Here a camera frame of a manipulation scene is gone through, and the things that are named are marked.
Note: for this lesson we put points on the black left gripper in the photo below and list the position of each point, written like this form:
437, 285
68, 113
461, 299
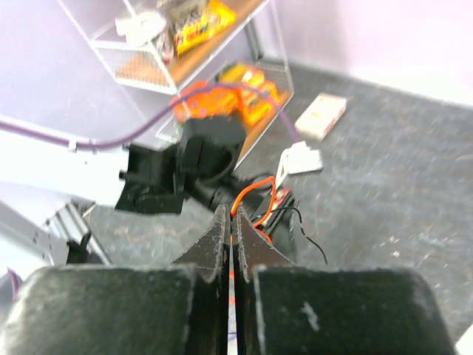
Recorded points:
279, 224

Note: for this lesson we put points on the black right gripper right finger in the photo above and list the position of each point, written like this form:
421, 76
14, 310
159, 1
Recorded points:
282, 308

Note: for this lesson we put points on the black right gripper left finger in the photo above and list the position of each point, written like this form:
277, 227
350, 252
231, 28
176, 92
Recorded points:
181, 308

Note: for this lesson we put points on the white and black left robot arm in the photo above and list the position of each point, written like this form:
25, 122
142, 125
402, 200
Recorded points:
143, 180

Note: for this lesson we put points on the white and red small box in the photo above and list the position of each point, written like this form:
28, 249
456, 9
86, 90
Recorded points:
321, 116

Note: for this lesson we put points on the orange box on shelf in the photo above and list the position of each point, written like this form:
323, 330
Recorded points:
253, 107

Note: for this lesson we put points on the orange flat package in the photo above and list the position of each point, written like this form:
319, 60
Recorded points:
216, 102

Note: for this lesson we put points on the yellow snack packet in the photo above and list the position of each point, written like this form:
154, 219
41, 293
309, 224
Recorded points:
198, 26

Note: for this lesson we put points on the white wire shelf rack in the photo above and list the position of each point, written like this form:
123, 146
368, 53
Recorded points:
165, 46

